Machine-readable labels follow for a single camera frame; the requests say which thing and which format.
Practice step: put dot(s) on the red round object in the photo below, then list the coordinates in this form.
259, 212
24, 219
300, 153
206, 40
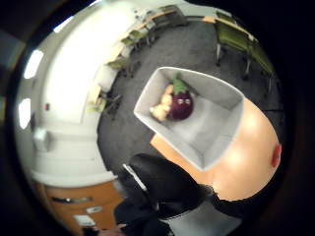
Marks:
276, 156

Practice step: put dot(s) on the grey felt storage box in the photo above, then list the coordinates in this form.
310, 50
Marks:
210, 131

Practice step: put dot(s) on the purple eggplant plush toy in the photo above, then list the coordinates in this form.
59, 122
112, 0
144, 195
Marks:
180, 106

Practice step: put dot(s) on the yellow plush toy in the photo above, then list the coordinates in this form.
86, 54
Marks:
160, 111

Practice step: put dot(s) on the wooden cabinet with drawers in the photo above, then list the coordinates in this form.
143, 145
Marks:
88, 200

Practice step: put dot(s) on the white countertop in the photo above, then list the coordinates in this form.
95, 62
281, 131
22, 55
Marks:
75, 178

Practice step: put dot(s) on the green chair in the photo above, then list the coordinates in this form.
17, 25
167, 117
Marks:
116, 63
136, 34
231, 36
127, 42

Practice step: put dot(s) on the ceiling light panel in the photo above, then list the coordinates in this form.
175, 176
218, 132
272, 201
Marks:
24, 113
33, 64
63, 24

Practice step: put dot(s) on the white wall dispenser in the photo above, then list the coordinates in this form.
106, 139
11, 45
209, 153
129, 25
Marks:
41, 139

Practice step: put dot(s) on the red wall alarm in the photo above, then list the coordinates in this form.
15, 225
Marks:
46, 106

